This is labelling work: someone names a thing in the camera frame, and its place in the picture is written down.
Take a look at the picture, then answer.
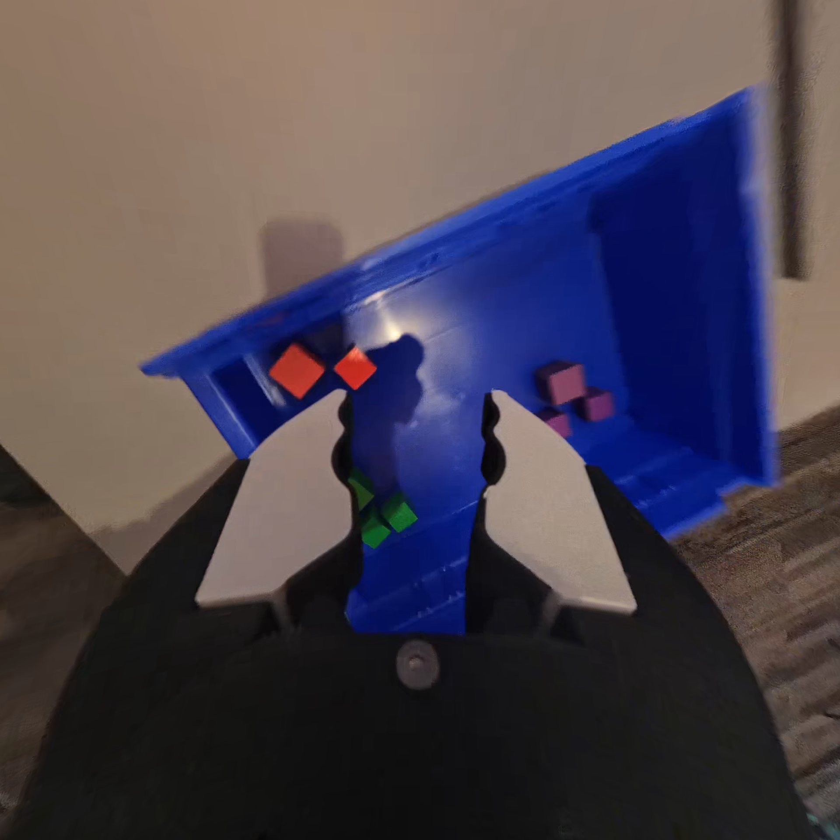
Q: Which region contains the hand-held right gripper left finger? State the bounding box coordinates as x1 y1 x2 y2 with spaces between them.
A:
195 392 366 632

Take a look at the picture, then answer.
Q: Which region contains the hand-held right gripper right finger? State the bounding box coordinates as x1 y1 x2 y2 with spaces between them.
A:
465 390 639 636

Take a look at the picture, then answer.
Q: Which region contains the blue plastic bin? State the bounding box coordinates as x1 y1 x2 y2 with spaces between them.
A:
140 85 782 636

